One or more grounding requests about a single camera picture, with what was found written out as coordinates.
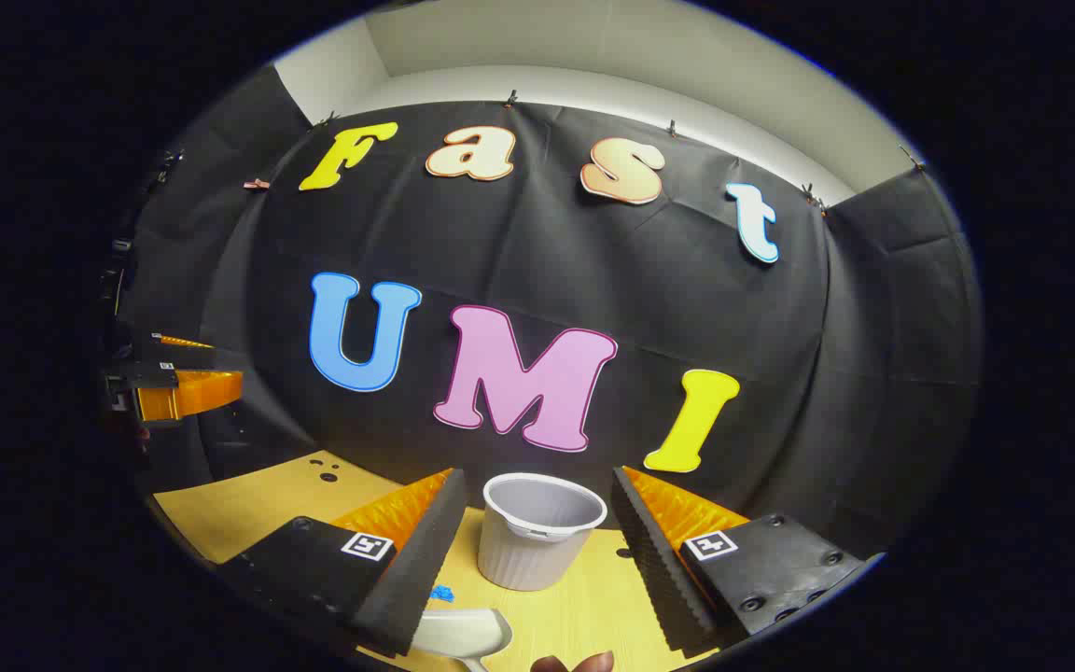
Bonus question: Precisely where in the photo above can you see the white ribbed garbage bin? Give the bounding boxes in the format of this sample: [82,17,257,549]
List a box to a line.
[477,472,609,592]

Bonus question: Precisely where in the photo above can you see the wooden desktop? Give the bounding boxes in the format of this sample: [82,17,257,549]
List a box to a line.
[153,451,753,672]

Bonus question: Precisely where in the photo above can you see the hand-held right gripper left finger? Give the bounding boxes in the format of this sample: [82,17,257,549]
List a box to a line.
[217,467,468,659]

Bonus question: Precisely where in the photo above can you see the white plastic dustpan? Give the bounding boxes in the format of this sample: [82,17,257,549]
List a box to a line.
[410,609,513,672]

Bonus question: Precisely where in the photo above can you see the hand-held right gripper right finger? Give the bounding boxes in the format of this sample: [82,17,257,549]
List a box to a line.
[610,465,867,651]

